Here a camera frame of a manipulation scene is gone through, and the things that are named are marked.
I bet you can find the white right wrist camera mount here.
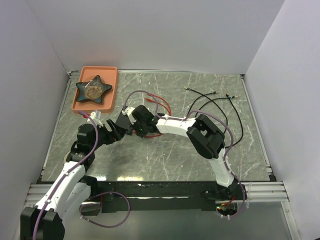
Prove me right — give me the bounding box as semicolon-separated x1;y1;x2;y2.
121;106;136;125

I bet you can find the black cable, long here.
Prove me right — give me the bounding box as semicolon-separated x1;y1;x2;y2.
183;86;245;146

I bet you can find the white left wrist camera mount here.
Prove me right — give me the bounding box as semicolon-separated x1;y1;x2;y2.
89;110;103;126

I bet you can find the black network switch box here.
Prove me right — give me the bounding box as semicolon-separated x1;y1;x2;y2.
115;111;136;135

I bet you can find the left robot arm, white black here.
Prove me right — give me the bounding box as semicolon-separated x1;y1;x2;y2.
20;119;127;240

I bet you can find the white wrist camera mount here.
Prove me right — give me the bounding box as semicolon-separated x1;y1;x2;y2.
89;110;103;126
121;106;136;125

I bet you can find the white round tape roll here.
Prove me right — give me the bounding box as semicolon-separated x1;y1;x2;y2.
63;151;72;165

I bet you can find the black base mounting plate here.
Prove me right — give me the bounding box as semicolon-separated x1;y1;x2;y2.
68;180;247;213

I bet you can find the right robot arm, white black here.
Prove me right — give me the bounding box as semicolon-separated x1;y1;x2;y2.
122;105;236;200

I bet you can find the black cable, short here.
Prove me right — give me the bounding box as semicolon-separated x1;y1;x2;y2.
194;93;245;145

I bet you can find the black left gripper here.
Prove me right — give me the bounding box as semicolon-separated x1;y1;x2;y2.
90;118;128;151

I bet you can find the dark star-shaped dish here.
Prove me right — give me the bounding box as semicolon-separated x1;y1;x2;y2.
75;75;113;104

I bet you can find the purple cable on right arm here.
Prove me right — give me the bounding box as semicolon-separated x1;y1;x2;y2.
122;89;248;220

